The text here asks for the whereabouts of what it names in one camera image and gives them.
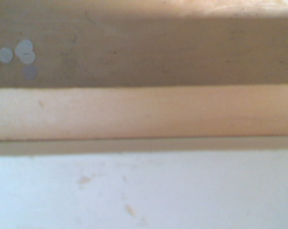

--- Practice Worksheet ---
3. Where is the wooden drawer with white front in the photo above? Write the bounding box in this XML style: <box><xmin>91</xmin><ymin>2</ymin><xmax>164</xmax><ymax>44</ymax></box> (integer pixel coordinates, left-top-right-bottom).
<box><xmin>0</xmin><ymin>0</ymin><xmax>288</xmax><ymax>229</ymax></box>

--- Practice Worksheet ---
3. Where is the white round paper dot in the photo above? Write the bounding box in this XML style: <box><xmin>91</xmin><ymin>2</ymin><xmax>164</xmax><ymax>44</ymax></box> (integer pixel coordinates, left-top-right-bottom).
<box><xmin>21</xmin><ymin>64</ymin><xmax>38</xmax><ymax>81</ymax></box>
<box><xmin>0</xmin><ymin>47</ymin><xmax>14</xmax><ymax>63</ymax></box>
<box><xmin>14</xmin><ymin>39</ymin><xmax>34</xmax><ymax>57</ymax></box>
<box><xmin>17</xmin><ymin>49</ymin><xmax>37</xmax><ymax>65</ymax></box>

